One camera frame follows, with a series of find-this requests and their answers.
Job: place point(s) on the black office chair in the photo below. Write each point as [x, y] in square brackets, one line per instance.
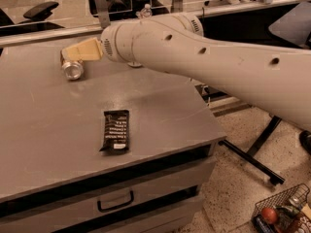
[35, 20]

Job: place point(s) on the clear plastic water bottle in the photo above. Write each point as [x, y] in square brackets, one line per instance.
[145, 12]

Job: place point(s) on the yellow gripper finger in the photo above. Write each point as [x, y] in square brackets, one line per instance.
[86, 50]

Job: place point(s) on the green white soda can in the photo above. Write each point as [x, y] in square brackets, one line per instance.
[134, 64]

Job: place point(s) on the black wire basket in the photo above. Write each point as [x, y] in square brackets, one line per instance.
[292, 208]

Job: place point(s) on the black metal table leg frame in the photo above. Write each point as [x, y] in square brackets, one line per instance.
[249, 155]

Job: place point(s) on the grey drawer front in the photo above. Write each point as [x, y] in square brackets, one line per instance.
[156, 203]

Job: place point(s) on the black rxbar chocolate bar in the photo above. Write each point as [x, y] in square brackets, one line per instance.
[116, 132]

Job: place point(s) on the orange soda can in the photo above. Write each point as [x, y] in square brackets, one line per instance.
[72, 69]

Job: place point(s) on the red apple in basket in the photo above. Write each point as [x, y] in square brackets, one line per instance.
[269, 215]

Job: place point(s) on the black drawer handle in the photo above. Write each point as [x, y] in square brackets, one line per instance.
[118, 202]

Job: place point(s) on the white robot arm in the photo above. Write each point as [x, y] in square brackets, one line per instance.
[274, 79]

